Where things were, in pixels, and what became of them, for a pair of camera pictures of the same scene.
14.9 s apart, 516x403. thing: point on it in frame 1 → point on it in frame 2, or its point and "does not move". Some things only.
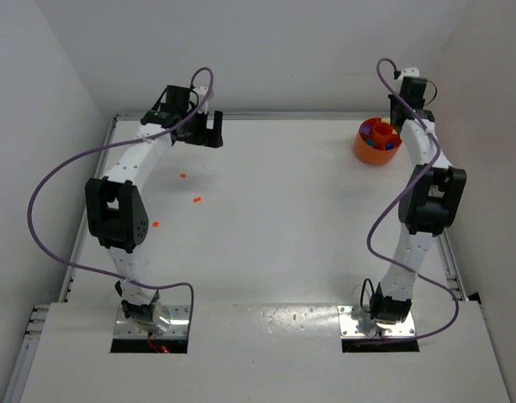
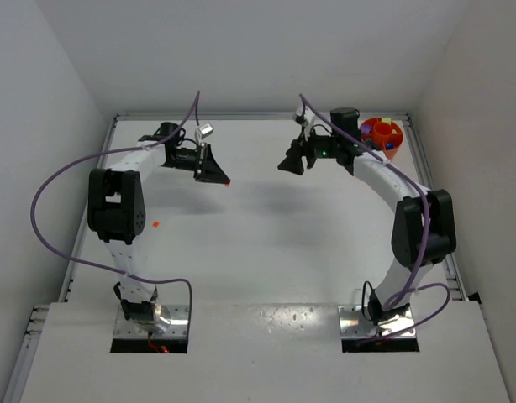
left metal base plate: (178, 327) does not move
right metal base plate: (356, 322) does not move
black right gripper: (397, 116) → (306, 150)
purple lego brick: (366, 128) does not move
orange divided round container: (376, 143) does not move
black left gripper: (208, 129) → (202, 162)
